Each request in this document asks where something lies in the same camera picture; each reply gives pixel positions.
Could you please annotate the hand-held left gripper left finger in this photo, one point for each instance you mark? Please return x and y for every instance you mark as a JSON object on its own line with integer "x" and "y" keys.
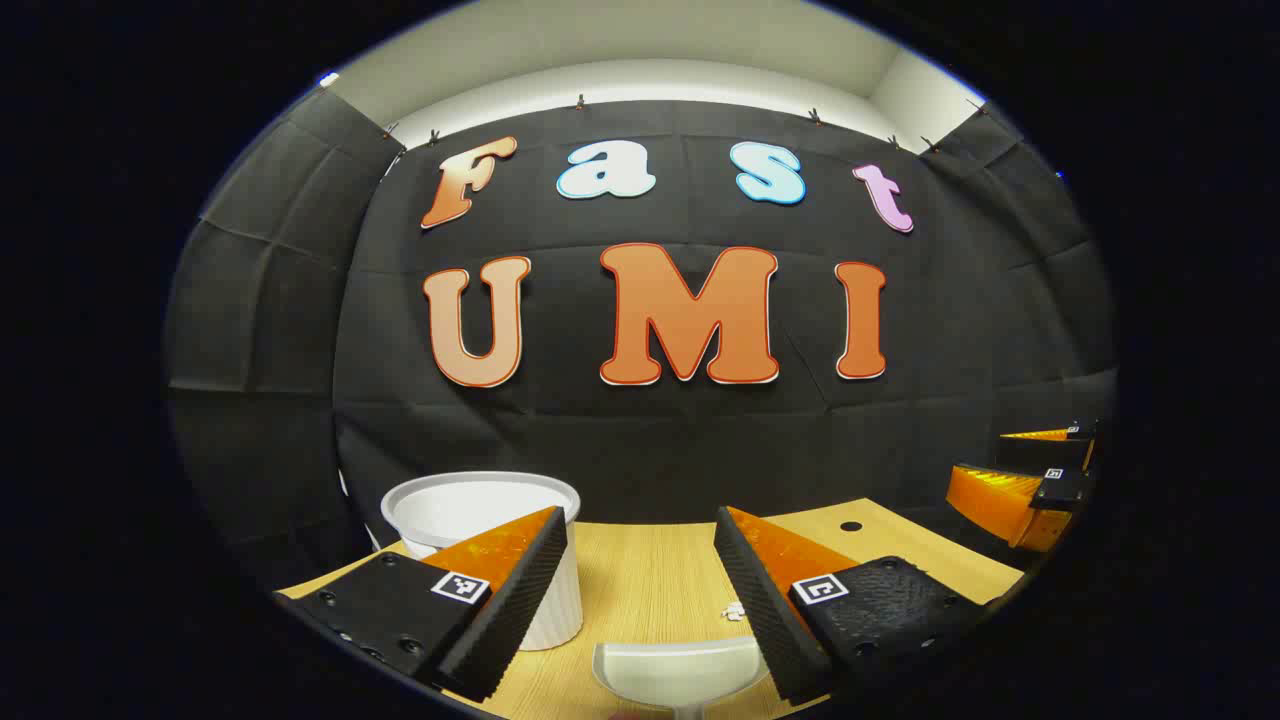
{"x": 520, "y": 600}

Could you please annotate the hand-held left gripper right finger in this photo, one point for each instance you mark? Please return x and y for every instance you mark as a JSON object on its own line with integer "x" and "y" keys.
{"x": 765, "y": 620}

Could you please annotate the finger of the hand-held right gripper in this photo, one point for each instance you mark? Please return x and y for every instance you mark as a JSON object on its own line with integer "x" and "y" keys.
{"x": 1045, "y": 452}
{"x": 1000, "y": 500}

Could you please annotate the white paper ball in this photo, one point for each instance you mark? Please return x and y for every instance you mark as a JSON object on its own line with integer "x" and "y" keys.
{"x": 735, "y": 609}

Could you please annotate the white plastic dustpan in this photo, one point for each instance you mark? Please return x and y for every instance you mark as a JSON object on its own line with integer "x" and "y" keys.
{"x": 680, "y": 675}

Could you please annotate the white ribbed garbage bin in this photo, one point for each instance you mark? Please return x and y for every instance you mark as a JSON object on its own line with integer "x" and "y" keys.
{"x": 480, "y": 505}

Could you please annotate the wooden desktop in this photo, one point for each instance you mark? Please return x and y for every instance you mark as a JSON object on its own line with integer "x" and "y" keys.
{"x": 640, "y": 580}

